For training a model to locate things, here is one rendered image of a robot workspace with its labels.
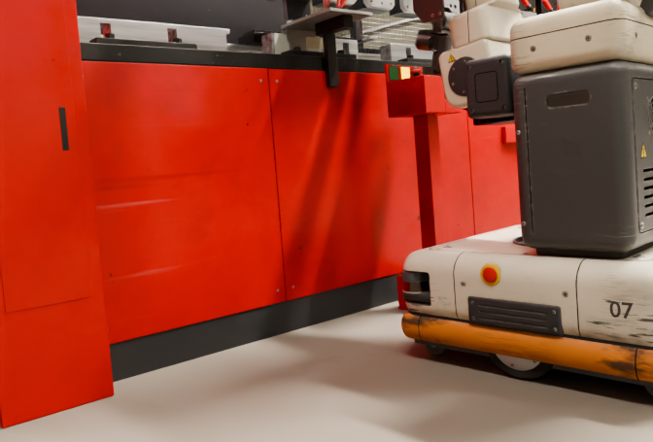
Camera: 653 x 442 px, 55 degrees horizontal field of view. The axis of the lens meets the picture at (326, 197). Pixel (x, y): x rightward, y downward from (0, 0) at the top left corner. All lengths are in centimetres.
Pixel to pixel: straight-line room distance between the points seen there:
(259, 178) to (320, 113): 32
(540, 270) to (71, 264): 106
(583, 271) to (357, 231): 97
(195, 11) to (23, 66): 120
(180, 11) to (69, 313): 141
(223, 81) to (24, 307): 82
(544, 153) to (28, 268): 117
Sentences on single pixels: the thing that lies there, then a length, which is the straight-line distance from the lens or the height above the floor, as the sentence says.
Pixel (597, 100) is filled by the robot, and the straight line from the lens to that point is 140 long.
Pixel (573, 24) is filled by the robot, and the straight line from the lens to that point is 144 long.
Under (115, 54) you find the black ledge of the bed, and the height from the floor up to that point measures 85.
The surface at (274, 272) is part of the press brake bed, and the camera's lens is 197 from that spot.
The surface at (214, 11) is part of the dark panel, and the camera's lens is 271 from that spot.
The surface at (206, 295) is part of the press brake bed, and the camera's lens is 186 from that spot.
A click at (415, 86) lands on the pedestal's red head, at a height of 75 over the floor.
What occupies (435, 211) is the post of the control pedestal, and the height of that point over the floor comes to 33.
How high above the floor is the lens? 53
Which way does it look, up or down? 3 degrees down
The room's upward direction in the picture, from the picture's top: 4 degrees counter-clockwise
